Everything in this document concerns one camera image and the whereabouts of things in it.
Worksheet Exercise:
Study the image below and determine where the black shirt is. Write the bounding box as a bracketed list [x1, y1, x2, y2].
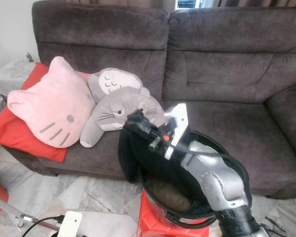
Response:
[117, 111, 252, 218]

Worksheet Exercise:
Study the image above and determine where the brown cloth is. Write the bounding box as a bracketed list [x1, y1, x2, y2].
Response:
[147, 177, 193, 213]

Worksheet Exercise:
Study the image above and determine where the grey whiskered plush pillow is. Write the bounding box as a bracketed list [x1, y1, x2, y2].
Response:
[79, 86, 168, 149]

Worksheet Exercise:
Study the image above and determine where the grey plush white belly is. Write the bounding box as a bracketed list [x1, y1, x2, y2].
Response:
[87, 68, 144, 104]

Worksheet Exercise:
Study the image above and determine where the black round laundry basket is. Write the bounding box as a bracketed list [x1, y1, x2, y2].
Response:
[138, 129, 252, 230]

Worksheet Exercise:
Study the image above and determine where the red plastic stool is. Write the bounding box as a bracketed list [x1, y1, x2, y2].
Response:
[137, 190, 210, 237]

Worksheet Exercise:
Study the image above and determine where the dark grey fabric sofa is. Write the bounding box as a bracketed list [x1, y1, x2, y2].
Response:
[2, 0, 296, 198]

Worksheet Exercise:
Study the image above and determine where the pink cat face pillow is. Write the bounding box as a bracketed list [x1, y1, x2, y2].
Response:
[6, 56, 97, 149]

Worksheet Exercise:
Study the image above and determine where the brown curtain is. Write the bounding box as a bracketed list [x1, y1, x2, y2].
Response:
[64, 0, 296, 10]

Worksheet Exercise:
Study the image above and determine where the window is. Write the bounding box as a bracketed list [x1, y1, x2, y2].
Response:
[175, 0, 204, 9]

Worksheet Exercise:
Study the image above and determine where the red cushion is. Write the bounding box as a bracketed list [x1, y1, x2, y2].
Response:
[0, 62, 89, 163]

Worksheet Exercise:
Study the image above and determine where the white lace covered side table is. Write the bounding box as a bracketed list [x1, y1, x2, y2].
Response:
[0, 59, 40, 97]

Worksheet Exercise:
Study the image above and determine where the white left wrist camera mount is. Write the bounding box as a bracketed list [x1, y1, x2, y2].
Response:
[58, 211, 83, 237]

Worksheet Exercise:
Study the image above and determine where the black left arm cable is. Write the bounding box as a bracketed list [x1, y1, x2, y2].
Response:
[21, 215, 65, 237]

